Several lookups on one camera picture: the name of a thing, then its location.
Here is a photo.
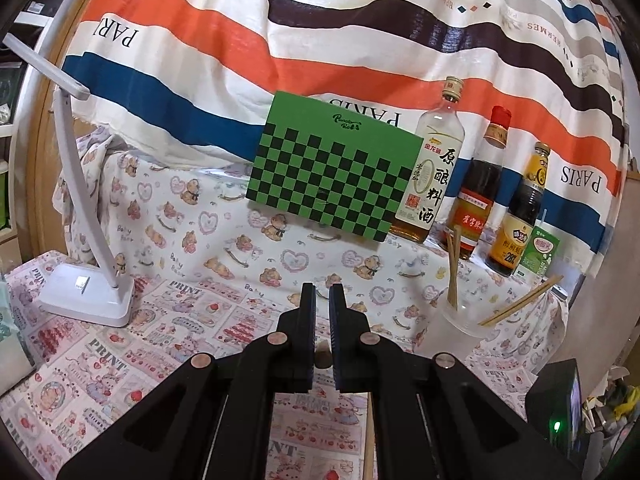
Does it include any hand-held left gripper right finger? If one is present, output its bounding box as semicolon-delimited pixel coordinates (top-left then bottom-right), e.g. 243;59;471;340
328;283;586;480

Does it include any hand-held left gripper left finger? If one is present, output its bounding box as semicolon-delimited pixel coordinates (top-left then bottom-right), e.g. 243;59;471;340
57;282;318;480

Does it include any bunch of wooden chopsticks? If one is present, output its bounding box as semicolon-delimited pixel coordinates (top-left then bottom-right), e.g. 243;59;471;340
446;225;564;327

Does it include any translucent plastic cup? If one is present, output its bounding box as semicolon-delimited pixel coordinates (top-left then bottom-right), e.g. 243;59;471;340
437;290;496;356

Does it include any bear print cloth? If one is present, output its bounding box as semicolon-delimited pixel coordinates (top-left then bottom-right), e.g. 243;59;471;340
55;125;571;351

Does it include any green checkered box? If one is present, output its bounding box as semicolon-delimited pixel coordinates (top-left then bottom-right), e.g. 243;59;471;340
245;91;438;243

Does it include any green milk carton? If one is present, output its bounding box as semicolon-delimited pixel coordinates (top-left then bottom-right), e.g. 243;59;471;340
512;210;559;281

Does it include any cake print tablecloth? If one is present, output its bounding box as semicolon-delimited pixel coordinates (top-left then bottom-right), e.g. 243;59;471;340
0;250;546;480

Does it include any clear cooking wine bottle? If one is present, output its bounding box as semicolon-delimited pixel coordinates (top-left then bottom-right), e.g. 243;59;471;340
390;76;466;245

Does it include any dark bottle with yellow label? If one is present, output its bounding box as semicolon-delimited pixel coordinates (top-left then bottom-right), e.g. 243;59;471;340
485;141;551;278

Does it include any dark bottle with red cap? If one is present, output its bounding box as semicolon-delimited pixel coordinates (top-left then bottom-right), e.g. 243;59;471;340
439;106;512;261

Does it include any white desk lamp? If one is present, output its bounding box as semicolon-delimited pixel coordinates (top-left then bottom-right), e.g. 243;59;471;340
2;32;136;328

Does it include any striped cloth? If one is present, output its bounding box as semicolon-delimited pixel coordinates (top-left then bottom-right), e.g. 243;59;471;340
55;0;631;281

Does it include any pale green tissue pack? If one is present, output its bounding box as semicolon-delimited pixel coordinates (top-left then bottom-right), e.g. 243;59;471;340
0;280;36;396

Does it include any wooden board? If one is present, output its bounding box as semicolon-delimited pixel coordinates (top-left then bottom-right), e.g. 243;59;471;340
20;0;121;266

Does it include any white shelf unit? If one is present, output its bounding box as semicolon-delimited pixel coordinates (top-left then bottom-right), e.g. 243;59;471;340
0;0;61;281

